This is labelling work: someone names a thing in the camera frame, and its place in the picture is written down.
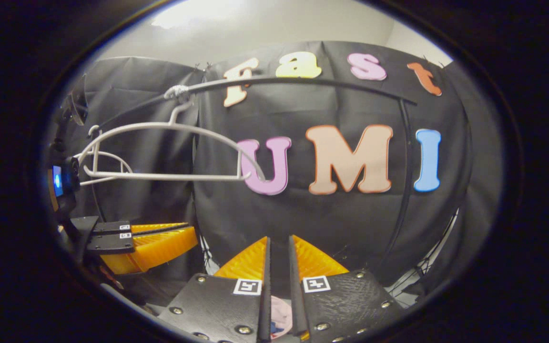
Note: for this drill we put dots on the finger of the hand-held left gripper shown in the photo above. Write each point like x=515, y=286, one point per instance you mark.
x=112, y=226
x=160, y=247

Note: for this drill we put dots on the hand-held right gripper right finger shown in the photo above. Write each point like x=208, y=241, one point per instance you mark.
x=296, y=305

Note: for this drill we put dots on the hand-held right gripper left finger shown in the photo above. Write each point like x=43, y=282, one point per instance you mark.
x=265, y=309

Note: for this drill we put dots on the plain white plastic hanger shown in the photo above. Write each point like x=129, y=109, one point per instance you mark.
x=112, y=154

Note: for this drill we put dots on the white hanger with taped hook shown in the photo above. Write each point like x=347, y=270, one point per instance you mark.
x=160, y=176

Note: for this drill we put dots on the pink cloth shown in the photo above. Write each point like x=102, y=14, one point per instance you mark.
x=281, y=309

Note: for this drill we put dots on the black tripod stand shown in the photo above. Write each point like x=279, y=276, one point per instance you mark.
x=209, y=257

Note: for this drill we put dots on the black backdrop cloth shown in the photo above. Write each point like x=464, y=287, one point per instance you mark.
x=331, y=219

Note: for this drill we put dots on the black clothes rail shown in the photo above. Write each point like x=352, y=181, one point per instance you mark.
x=303, y=81

